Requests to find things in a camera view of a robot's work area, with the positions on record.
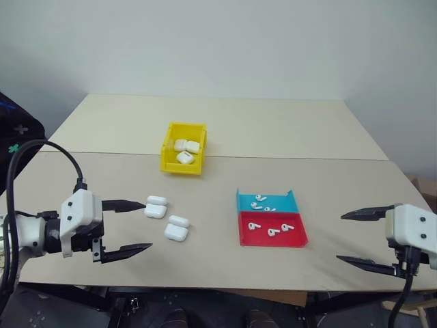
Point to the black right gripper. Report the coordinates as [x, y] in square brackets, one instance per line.
[408, 259]

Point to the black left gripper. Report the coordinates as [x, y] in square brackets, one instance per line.
[82, 239]

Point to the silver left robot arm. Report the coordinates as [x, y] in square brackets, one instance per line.
[30, 229]

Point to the yellow plastic bin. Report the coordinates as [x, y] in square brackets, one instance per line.
[167, 164]

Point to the white earbud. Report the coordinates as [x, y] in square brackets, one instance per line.
[255, 205]
[260, 197]
[269, 209]
[286, 227]
[272, 232]
[252, 226]

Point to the light wooden stick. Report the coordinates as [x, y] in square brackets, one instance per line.
[424, 316]

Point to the teal plastic tray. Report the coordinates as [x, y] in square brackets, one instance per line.
[283, 204]

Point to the dark brown rounded shape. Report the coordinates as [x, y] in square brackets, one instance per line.
[175, 319]
[261, 319]

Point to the red plastic tray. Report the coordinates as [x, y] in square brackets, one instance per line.
[259, 239]

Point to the black cloth with white crosses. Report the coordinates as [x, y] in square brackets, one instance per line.
[41, 307]

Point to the black bag with coloured marks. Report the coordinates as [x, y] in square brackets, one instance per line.
[20, 116]

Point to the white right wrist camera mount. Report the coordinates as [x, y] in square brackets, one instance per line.
[409, 222]

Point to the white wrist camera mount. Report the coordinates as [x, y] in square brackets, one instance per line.
[80, 208]
[409, 222]

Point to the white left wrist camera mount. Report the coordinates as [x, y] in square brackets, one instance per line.
[80, 208]

